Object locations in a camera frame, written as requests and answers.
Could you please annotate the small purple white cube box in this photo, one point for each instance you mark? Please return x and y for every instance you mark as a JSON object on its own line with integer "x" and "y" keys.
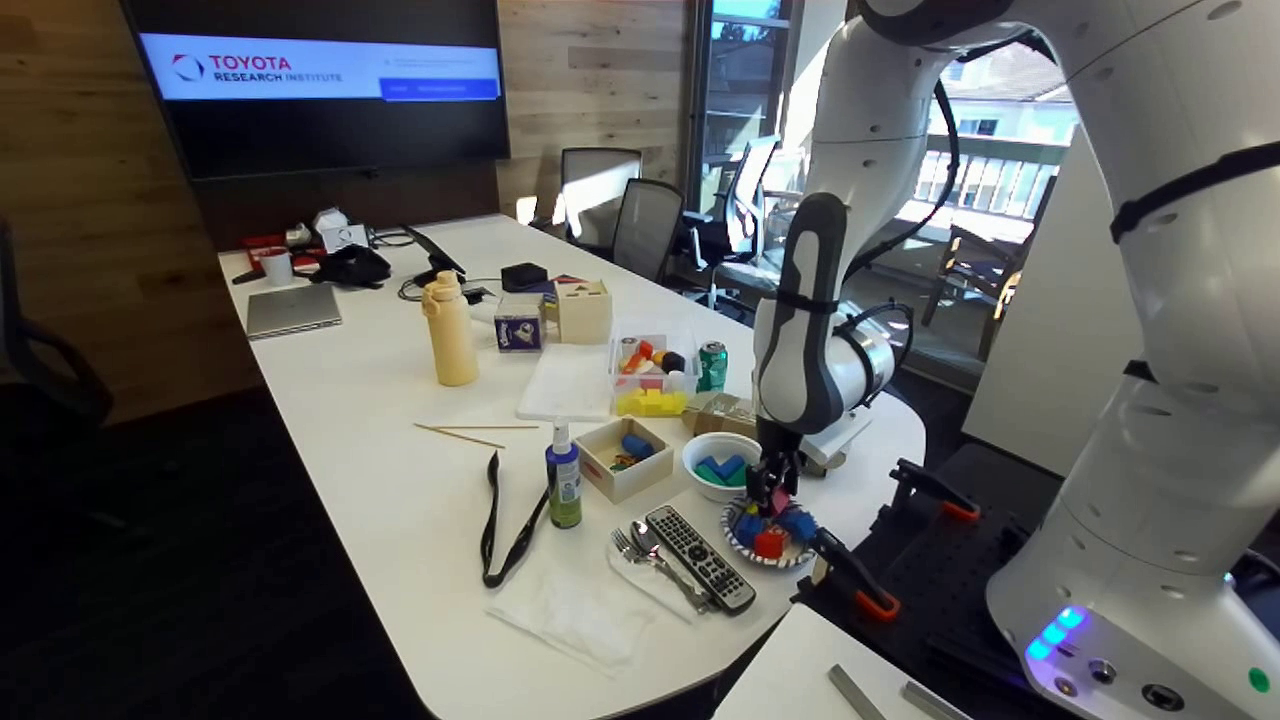
{"x": 517, "y": 334}

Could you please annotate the white board panel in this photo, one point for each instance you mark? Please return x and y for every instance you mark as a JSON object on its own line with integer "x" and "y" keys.
{"x": 785, "y": 673}

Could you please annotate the blue block on plate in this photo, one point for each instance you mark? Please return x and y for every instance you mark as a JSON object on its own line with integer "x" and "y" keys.
{"x": 800, "y": 527}

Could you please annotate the green soda can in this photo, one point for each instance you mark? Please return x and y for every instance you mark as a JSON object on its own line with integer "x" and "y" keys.
{"x": 712, "y": 370}

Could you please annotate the black pouch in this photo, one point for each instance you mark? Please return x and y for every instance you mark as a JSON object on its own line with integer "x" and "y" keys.
{"x": 353, "y": 264}

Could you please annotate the grey metal bar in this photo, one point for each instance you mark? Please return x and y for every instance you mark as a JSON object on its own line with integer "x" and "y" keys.
{"x": 855, "y": 688}

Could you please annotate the small spray bottle green liquid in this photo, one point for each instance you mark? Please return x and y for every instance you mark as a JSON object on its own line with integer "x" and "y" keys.
{"x": 565, "y": 480}

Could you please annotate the wall television screen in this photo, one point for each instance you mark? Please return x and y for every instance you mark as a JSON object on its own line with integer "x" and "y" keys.
{"x": 320, "y": 83}

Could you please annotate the patterned round plate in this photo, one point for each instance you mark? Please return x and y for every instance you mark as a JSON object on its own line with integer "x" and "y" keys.
{"x": 785, "y": 557}

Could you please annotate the small black box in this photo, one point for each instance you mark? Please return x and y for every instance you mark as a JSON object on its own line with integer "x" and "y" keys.
{"x": 527, "y": 277}

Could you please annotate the cream plastic squeeze bottle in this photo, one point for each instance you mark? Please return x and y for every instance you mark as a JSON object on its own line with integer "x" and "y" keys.
{"x": 448, "y": 334}

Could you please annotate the round white bowl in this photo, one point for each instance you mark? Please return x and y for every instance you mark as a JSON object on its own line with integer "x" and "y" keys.
{"x": 703, "y": 467}

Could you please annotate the blue block in bowl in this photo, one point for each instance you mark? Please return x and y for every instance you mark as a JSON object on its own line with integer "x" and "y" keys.
{"x": 733, "y": 470}

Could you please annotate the green block in bowl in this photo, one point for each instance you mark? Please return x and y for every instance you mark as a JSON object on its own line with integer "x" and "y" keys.
{"x": 710, "y": 470}

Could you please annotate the metal spoon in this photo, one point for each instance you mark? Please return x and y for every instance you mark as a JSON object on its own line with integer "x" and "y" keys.
{"x": 655, "y": 547}

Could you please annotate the white cup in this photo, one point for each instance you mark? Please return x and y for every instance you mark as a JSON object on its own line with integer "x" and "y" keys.
{"x": 276, "y": 264}

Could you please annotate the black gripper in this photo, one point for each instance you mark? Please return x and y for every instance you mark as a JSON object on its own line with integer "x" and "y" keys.
{"x": 782, "y": 444}

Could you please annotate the white paper napkin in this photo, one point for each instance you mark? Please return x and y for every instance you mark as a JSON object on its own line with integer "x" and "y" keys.
{"x": 560, "y": 613}

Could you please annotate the black remote control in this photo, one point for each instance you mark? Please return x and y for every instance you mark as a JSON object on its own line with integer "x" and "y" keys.
{"x": 703, "y": 562}

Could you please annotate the white device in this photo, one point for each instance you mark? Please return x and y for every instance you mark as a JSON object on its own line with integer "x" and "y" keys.
{"x": 342, "y": 231}

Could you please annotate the wooden chopstick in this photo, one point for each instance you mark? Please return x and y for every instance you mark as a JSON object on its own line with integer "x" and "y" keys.
{"x": 461, "y": 437}
{"x": 503, "y": 427}

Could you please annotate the clear plastic container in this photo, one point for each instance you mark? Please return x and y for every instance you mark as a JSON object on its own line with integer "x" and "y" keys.
{"x": 565, "y": 380}

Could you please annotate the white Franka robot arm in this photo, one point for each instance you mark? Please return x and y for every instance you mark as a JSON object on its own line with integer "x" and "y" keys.
{"x": 1175, "y": 334}

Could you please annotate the black mesh office chair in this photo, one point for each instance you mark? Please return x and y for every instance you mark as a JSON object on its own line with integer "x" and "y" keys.
{"x": 645, "y": 231}

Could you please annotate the metal fork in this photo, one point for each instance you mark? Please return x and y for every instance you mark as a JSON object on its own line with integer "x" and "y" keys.
{"x": 663, "y": 575}

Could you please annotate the grey office chair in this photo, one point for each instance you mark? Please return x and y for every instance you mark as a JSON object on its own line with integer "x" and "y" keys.
{"x": 592, "y": 184}

